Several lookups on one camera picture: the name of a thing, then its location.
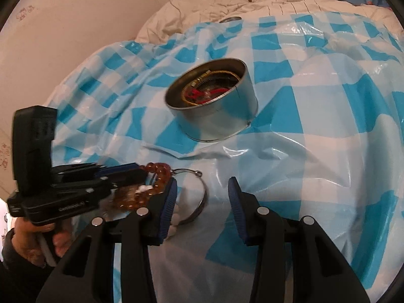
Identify person's left hand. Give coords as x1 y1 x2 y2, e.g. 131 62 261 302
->
14 218 74 267

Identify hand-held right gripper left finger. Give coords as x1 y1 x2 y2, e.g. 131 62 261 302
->
36 177 179 303

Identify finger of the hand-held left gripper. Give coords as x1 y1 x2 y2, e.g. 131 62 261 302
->
95 162 141 179
106 170 148 191

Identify round metal tin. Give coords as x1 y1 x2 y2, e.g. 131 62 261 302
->
164 58 260 143

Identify amber bead bracelet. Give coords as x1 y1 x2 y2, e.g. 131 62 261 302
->
110 162 173 210

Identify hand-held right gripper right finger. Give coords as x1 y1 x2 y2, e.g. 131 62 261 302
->
228 177 371 303

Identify white quilt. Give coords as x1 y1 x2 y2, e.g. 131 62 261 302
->
136 0 395 43

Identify silver bangle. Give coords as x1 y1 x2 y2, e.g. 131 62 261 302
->
170 169 209 225

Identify blue checked plastic sheet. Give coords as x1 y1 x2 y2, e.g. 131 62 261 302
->
44 13 404 303

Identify red items inside tin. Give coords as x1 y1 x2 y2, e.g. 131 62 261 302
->
181 69 242 106

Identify red string bracelet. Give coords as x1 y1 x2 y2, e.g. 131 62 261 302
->
186 86 213 105

